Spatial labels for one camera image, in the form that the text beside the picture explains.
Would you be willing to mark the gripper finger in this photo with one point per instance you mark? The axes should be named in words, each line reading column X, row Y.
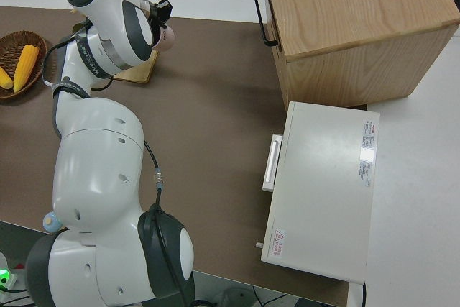
column 166, row 10

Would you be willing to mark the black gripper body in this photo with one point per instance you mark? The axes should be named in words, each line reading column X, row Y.
column 154, row 23

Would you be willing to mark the pink mug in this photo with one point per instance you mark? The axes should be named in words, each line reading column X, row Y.
column 167, row 39

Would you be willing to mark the wooden mug tree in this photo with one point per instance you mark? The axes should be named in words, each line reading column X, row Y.
column 140, row 73

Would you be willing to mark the brown table mat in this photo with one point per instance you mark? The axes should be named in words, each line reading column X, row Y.
column 215, row 105

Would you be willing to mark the yellow corn cob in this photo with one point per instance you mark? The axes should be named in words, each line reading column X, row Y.
column 4, row 78
column 26, row 66

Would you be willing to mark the brown wicker basket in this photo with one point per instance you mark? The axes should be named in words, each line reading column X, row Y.
column 10, row 39

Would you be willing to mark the wooden drawer cabinet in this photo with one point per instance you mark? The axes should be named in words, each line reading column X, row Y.
column 359, row 16

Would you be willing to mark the white toaster oven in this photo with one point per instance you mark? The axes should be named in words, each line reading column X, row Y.
column 323, row 177

